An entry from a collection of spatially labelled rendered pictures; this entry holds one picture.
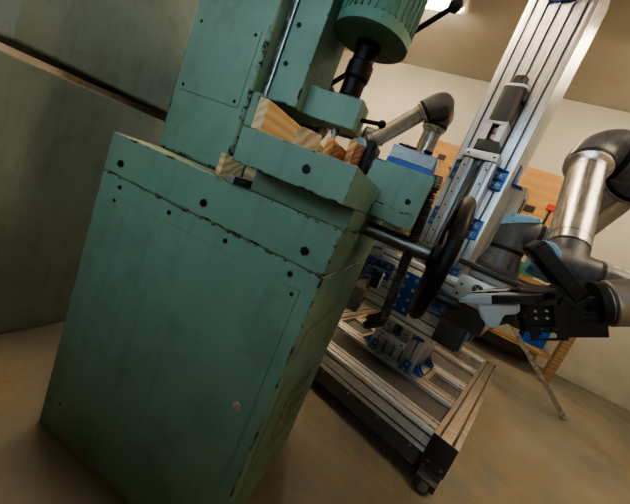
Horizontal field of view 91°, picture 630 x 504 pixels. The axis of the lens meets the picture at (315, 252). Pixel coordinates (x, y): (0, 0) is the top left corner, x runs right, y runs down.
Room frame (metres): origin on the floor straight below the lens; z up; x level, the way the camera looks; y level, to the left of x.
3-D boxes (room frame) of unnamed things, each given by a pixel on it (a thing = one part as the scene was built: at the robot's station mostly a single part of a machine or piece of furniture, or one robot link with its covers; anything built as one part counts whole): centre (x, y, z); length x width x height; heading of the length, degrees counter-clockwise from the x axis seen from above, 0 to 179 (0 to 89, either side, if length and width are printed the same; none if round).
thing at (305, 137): (0.54, 0.08, 0.92); 0.03 x 0.03 x 0.03; 25
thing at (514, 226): (1.19, -0.67, 0.98); 0.13 x 0.12 x 0.14; 70
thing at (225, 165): (0.66, 0.23, 0.82); 0.04 x 0.04 x 0.05; 36
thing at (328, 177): (0.77, -0.04, 0.87); 0.61 x 0.30 x 0.06; 163
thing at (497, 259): (1.19, -0.67, 0.87); 0.15 x 0.15 x 0.10
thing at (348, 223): (0.77, 0.01, 0.82); 0.40 x 0.21 x 0.04; 163
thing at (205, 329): (0.82, 0.18, 0.35); 0.58 x 0.45 x 0.71; 73
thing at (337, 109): (0.79, 0.08, 1.03); 0.14 x 0.07 x 0.09; 73
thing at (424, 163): (0.75, -0.13, 0.99); 0.13 x 0.11 x 0.06; 163
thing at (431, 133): (1.60, -0.31, 1.19); 0.15 x 0.12 x 0.55; 159
